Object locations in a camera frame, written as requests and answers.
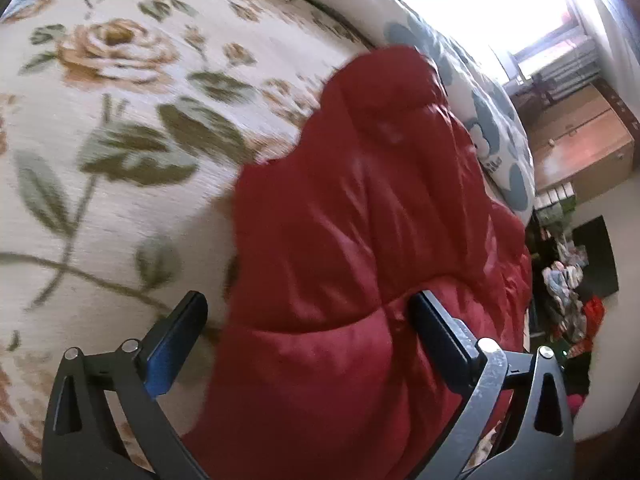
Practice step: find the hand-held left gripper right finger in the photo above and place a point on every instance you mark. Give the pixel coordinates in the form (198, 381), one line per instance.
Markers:
(442, 340)

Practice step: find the floral bed sheet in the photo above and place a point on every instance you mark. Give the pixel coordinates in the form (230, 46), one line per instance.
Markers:
(125, 110)

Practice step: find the red quilted jacket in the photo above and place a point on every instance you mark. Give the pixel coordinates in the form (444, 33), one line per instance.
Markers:
(340, 240)

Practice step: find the pile of clothes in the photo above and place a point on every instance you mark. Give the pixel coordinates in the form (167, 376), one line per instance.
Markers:
(570, 285)

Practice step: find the wooden cabinet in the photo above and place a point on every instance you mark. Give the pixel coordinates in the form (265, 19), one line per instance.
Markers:
(580, 145)

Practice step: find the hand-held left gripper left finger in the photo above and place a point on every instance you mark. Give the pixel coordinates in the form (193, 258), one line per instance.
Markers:
(162, 365)

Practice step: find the blue and white printed quilt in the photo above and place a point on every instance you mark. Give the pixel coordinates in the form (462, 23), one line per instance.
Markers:
(480, 125)

